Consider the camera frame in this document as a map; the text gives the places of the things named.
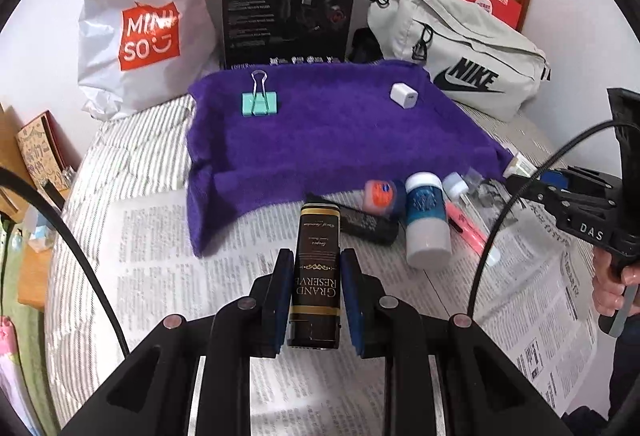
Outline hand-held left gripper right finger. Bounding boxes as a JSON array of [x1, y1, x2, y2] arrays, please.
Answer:
[[340, 248, 576, 436]]

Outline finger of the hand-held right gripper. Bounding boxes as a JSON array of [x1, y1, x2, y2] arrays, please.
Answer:
[[505, 176, 620, 217], [540, 166, 621, 191]]

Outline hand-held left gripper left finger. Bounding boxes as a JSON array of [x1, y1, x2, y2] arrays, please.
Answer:
[[59, 248, 296, 436]]

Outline small white tube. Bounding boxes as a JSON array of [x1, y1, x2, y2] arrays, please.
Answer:
[[502, 156, 533, 179]]

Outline dark brown gold-label bottle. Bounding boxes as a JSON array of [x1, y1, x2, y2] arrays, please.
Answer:
[[286, 203, 342, 351]]

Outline pink highlighter pen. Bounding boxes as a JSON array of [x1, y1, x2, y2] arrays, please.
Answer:
[[446, 201, 501, 264]]

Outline white and blue bottle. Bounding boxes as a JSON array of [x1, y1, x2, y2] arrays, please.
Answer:
[[404, 172, 453, 269]]

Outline small blue orange-lid jar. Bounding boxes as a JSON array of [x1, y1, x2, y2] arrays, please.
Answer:
[[362, 179, 407, 217]]

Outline person's right forearm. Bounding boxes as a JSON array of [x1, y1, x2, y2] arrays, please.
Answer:
[[561, 316, 640, 436]]

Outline person's right hand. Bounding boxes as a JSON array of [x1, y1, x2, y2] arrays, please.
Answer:
[[590, 246, 640, 317]]

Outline newspaper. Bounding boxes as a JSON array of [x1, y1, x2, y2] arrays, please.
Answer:
[[116, 191, 598, 436]]

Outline purple towel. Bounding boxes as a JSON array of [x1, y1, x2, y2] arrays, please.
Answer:
[[185, 60, 516, 259]]

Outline grey waist bag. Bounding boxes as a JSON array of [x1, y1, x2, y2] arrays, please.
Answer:
[[366, 0, 552, 123]]

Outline white charger adapter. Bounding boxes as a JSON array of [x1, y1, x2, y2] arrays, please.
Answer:
[[390, 83, 417, 109]]

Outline teal binder clip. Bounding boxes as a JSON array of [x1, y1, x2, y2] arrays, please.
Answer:
[[241, 70, 282, 118]]

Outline black pouch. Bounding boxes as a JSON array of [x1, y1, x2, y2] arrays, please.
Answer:
[[348, 28, 383, 64]]

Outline wooden bedside table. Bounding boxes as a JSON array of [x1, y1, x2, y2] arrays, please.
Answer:
[[0, 103, 76, 314]]

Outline brown patterned book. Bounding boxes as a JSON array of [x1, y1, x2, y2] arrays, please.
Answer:
[[14, 111, 68, 191]]

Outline black headset box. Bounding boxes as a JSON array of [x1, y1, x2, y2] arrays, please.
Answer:
[[220, 0, 362, 70]]

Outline black cable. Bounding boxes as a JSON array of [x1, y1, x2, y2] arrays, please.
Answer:
[[471, 120, 640, 314], [0, 167, 127, 359]]

